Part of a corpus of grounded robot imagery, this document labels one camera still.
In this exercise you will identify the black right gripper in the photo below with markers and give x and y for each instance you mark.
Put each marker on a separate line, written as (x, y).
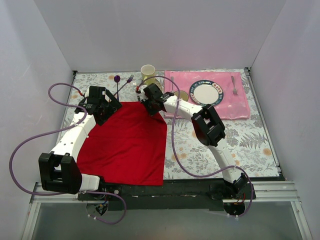
(150, 107)

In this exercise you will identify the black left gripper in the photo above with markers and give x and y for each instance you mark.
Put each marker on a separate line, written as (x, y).
(110, 107)

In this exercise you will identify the red cloth napkin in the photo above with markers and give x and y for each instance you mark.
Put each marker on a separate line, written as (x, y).
(129, 148)

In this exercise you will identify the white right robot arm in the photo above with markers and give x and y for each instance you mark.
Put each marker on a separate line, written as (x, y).
(209, 130)

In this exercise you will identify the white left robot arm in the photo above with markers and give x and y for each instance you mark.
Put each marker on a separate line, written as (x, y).
(58, 169)

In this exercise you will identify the speckled round coaster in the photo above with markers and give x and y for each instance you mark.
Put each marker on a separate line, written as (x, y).
(155, 81)

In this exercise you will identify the cream enamel mug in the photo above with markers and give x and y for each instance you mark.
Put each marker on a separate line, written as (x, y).
(182, 95)

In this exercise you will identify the purple spoon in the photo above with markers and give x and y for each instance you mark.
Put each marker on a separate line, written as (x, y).
(117, 80)

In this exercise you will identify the silver spoon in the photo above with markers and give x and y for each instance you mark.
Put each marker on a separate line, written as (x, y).
(172, 84)

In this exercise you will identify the yellow ceramic mug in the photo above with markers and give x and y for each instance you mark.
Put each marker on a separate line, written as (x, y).
(148, 71)

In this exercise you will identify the purple fork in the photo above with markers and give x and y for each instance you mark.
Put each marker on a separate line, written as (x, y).
(129, 80)

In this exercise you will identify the white plate blue rim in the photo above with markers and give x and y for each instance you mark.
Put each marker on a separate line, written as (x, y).
(203, 92)

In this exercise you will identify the pink placemat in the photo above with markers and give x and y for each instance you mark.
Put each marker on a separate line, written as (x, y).
(232, 107)

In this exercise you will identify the silver fork on placemat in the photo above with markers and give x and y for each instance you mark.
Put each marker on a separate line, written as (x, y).
(234, 90)

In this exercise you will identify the silver fork black handle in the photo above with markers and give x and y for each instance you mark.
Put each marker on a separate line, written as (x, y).
(136, 86)

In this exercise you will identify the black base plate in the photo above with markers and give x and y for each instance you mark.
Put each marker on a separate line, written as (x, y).
(172, 195)

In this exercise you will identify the aluminium frame rail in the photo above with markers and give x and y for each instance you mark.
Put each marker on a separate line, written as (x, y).
(275, 214)

